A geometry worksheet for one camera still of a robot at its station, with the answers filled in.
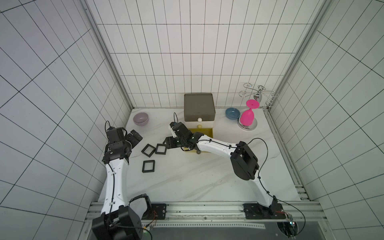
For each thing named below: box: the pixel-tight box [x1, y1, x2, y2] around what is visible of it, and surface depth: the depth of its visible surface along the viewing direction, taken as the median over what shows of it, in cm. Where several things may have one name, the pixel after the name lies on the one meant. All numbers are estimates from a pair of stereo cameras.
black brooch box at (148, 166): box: [142, 160, 156, 173], surface depth 91 cm
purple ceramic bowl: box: [133, 112, 150, 126], surface depth 109 cm
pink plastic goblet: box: [239, 99, 260, 126], surface depth 91 cm
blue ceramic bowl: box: [225, 107, 241, 121], surface depth 116 cm
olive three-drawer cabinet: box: [184, 93, 216, 139], surface depth 94 cm
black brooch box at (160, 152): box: [155, 143, 167, 155], surface depth 97 cm
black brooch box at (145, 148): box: [141, 143, 156, 158], surface depth 97 cm
